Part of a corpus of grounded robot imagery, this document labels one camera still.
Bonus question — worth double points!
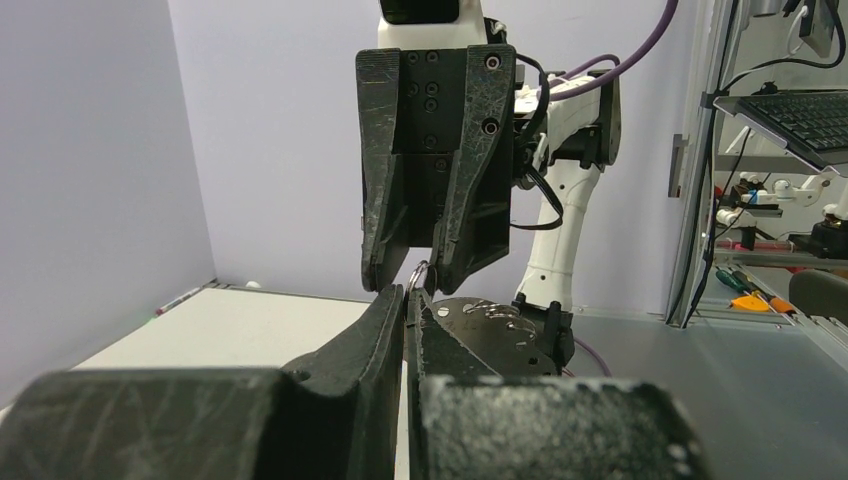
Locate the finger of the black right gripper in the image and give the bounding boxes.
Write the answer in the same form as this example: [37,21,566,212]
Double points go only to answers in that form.
[355,48,409,292]
[434,44,516,295]

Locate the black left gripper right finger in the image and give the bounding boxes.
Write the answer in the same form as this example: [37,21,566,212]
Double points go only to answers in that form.
[407,288,713,479]

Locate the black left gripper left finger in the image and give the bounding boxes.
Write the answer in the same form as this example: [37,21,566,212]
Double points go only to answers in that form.
[1,285,405,479]

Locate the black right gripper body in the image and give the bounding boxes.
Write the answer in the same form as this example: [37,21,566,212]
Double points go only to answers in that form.
[394,47,468,249]

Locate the steel oval key holder plate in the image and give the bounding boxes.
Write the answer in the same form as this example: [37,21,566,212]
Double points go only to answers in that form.
[405,260,575,377]

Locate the black keyboard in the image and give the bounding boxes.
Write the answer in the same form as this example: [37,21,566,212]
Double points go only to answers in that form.
[713,89,847,177]

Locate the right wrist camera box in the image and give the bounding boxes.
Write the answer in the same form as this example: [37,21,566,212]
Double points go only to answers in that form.
[377,0,488,50]

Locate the marker pen on rail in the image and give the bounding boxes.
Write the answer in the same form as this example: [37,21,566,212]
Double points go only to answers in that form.
[154,287,203,317]

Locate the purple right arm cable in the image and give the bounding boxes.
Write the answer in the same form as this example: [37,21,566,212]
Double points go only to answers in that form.
[546,0,682,103]

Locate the aluminium frame post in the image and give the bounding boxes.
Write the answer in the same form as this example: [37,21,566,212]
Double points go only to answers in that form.
[665,1,746,329]

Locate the orange handled screwdriver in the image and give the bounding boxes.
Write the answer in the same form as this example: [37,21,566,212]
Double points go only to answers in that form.
[715,268,796,316]

